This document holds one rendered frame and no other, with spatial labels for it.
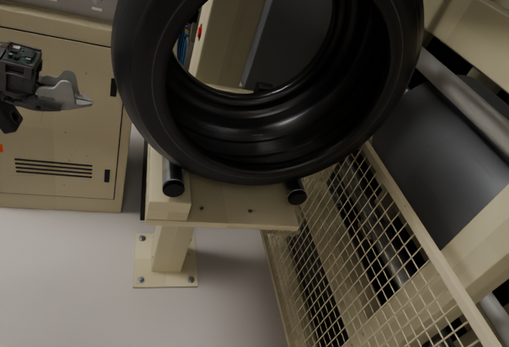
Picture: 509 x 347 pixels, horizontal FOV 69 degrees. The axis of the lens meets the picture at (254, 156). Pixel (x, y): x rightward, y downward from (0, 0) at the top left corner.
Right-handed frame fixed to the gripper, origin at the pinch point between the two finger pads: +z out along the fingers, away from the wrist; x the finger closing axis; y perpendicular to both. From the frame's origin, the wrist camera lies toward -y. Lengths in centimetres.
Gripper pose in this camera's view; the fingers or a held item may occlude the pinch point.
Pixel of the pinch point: (85, 104)
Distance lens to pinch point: 78.5
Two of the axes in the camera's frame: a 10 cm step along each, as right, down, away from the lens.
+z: 8.9, 1.9, 4.0
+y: 4.1, -7.2, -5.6
